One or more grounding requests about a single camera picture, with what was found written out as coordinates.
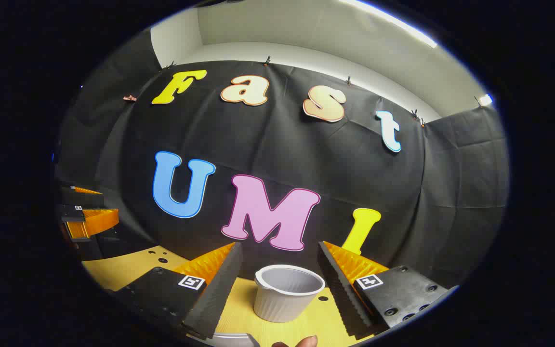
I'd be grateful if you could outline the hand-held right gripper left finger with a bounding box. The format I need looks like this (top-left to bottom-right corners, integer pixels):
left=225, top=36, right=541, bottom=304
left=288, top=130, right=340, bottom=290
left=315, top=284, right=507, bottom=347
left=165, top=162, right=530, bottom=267
left=114, top=242, right=243, bottom=340

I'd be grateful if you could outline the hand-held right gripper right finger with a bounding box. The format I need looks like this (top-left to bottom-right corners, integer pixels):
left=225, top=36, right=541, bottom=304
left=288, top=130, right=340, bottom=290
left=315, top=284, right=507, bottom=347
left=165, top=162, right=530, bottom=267
left=317, top=241, right=459, bottom=338

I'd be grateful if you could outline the grey plastic dustpan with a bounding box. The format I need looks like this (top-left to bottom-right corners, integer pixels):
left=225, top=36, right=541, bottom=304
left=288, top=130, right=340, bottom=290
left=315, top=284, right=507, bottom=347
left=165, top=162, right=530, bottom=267
left=188, top=332, right=261, bottom=347

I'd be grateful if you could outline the white ribbed garbage bin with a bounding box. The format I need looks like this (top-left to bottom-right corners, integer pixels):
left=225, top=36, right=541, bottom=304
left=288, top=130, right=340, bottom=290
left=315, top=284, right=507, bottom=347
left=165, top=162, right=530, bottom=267
left=253, top=264, right=326, bottom=323

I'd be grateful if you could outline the wooden desktop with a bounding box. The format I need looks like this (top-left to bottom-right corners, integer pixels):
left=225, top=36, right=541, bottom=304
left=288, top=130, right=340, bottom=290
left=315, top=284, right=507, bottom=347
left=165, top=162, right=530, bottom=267
left=82, top=245, right=377, bottom=347

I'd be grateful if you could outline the black backdrop cloth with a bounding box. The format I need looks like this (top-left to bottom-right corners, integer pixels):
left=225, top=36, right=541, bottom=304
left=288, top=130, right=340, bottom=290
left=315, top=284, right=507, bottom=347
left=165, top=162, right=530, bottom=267
left=56, top=27, right=509, bottom=290

